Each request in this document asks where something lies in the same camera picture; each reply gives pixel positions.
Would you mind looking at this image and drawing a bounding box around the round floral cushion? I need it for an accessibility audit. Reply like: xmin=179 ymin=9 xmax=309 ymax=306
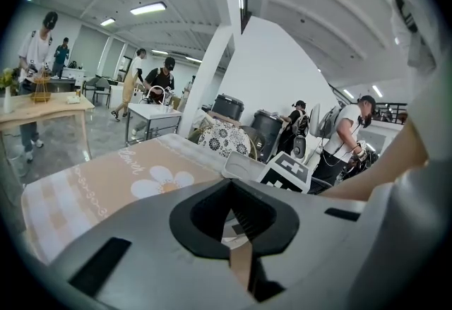
xmin=197 ymin=123 xmax=250 ymax=160

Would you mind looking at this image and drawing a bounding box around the gold round-frame chair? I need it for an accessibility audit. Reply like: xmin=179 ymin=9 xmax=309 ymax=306
xmin=188 ymin=122 xmax=259 ymax=162

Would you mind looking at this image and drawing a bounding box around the grey chair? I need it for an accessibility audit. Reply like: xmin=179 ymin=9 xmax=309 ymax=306
xmin=92 ymin=76 xmax=113 ymax=105
xmin=82 ymin=76 xmax=100 ymax=101

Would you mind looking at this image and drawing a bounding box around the white vase with yellow flowers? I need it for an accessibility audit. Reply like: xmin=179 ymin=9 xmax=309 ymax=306
xmin=0 ymin=67 xmax=19 ymax=115

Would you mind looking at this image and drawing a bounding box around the pink floral tablecloth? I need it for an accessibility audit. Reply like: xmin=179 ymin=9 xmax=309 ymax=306
xmin=20 ymin=133 xmax=234 ymax=264

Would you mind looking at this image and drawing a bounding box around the light wooden table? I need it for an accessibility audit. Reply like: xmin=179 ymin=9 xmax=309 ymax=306
xmin=0 ymin=92 xmax=96 ymax=162

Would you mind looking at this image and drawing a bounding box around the black metal railing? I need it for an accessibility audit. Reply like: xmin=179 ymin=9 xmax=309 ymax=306
xmin=373 ymin=101 xmax=410 ymax=125

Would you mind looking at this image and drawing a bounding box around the person's right forearm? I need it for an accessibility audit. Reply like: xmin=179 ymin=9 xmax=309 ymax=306
xmin=319 ymin=117 xmax=431 ymax=203

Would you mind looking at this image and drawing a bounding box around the white square pillar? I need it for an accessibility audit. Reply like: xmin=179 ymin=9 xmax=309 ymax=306
xmin=176 ymin=0 xmax=249 ymax=141

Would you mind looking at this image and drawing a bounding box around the dark desk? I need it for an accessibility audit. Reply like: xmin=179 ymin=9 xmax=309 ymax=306
xmin=44 ymin=76 xmax=78 ymax=93

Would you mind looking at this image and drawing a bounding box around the white rectangular tray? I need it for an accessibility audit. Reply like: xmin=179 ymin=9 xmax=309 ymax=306
xmin=221 ymin=150 xmax=270 ymax=185

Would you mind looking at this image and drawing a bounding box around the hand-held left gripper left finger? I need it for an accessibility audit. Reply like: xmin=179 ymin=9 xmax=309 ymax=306
xmin=49 ymin=178 xmax=256 ymax=310

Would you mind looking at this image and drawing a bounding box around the curved metal faucet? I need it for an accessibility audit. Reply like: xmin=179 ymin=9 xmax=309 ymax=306
xmin=147 ymin=85 xmax=167 ymax=105

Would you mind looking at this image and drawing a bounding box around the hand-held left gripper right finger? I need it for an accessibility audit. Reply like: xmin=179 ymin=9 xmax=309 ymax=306
xmin=229 ymin=178 xmax=368 ymax=302

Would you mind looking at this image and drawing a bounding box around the gold wire basket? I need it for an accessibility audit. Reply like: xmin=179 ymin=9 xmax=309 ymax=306
xmin=29 ymin=69 xmax=53 ymax=105

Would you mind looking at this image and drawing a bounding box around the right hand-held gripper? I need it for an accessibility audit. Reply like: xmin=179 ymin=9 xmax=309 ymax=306
xmin=256 ymin=151 xmax=312 ymax=195

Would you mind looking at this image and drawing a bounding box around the black wrapped bin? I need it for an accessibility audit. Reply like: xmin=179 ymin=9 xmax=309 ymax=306
xmin=211 ymin=93 xmax=246 ymax=123

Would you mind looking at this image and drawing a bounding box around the white sink table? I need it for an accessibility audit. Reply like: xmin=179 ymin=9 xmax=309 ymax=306
xmin=126 ymin=102 xmax=184 ymax=146

